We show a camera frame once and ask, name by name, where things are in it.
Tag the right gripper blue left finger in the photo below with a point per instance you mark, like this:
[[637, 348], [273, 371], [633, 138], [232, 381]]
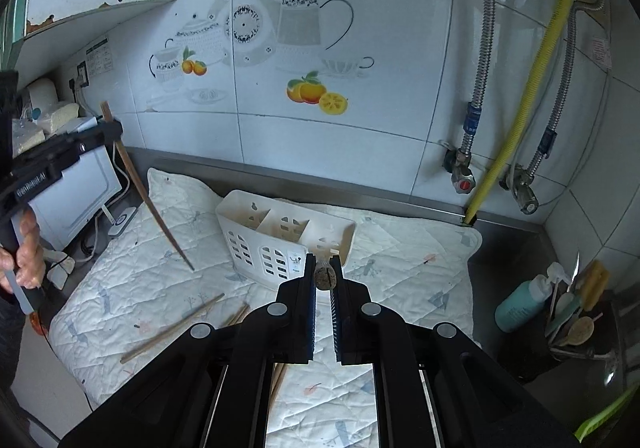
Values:
[[305, 312]]

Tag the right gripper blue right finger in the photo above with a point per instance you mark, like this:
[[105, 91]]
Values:
[[340, 311]]

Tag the person left hand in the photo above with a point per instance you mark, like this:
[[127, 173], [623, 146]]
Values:
[[27, 263]]

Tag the cream plastic utensil holder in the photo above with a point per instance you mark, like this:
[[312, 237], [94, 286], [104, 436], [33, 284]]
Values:
[[269, 239]]

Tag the white microwave oven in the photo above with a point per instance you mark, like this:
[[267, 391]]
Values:
[[66, 207]]

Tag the small white blue device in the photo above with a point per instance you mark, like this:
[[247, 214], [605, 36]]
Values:
[[121, 222]]

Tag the quilted cream cloth mat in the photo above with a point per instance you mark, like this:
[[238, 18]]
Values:
[[208, 386]]

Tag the teal spray bottle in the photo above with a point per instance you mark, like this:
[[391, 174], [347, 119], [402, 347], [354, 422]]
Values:
[[528, 298]]

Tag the wooden spoon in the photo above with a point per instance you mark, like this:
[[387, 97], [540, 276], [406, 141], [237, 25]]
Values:
[[580, 332]]

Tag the black utensil cup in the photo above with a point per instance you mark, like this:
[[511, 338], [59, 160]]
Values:
[[602, 348]]

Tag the green plastic dish rack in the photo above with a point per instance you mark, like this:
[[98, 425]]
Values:
[[606, 415]]

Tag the black wall socket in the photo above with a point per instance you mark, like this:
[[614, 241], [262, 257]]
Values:
[[82, 76]]

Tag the wall instruction sticker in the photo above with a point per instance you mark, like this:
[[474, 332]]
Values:
[[99, 57]]

